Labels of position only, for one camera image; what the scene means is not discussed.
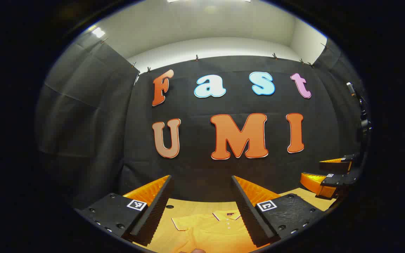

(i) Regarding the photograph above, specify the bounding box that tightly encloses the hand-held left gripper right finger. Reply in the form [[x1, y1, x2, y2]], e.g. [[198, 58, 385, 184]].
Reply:
[[231, 175, 324, 248]]

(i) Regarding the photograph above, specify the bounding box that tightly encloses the orange T-shirt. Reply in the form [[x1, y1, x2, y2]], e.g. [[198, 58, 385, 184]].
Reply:
[[171, 210, 259, 253]]

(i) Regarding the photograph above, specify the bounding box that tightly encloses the black backdrop cloth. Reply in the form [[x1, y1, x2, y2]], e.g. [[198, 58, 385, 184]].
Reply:
[[36, 33, 370, 211]]

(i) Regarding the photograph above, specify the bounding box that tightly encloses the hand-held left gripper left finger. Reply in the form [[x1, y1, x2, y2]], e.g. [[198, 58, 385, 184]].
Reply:
[[78, 175, 175, 246]]

